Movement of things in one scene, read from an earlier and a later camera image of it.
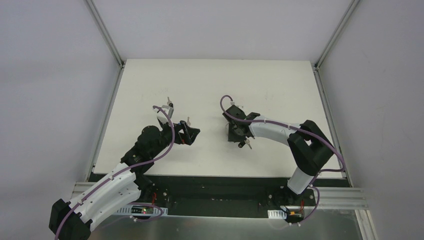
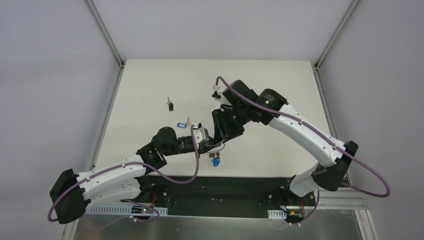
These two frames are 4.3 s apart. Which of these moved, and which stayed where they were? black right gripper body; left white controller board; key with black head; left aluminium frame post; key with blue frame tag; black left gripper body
Moved: black right gripper body; black left gripper body
Stayed: left aluminium frame post; left white controller board; key with blue frame tag; key with black head
